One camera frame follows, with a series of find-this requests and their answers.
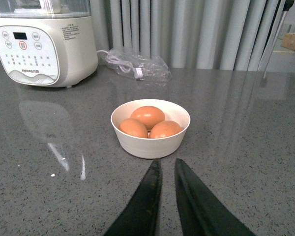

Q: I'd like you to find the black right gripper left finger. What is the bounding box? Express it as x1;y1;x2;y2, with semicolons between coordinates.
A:
105;160;162;236

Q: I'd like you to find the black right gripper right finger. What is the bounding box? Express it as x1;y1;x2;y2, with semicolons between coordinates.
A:
175;158;254;236

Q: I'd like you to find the brown egg right in bowl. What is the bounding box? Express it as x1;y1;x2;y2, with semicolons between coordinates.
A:
149;120;182;139

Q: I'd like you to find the brown egg in bowl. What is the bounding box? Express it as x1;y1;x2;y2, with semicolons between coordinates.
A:
130;106;165;132
118;118;148;138
149;120;182;139

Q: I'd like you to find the brown egg left in bowl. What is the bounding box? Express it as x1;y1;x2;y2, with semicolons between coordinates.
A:
118;118;148;138

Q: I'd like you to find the brown egg back in bowl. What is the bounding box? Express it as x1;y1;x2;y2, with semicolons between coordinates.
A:
130;106;165;132

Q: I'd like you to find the cardboard box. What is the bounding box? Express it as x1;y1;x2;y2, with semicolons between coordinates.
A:
281;33;295;51

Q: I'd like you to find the white round bowl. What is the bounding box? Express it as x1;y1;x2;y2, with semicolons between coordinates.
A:
111;99;190;159

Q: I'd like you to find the clear plastic bag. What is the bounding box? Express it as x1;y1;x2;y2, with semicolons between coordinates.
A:
97;47;172;82

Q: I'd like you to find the grey pleated curtain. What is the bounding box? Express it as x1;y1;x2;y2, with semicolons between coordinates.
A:
90;0;285;71

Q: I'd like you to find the white soy milk maker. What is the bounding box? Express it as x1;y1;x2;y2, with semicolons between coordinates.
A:
0;0;98;88

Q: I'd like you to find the metal stand pole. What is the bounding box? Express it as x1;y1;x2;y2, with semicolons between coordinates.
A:
257;0;294;80

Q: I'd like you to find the white power cord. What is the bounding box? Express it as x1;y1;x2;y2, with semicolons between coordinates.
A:
96;49;146;81

